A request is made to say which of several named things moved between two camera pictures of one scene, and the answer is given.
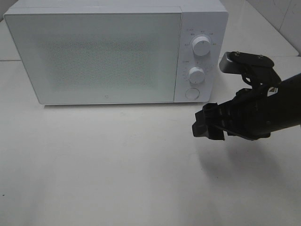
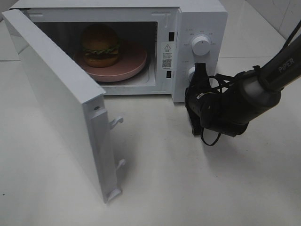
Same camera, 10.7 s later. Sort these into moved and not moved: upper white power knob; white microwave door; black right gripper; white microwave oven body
Moved: white microwave door; black right gripper
Not moved: white microwave oven body; upper white power knob
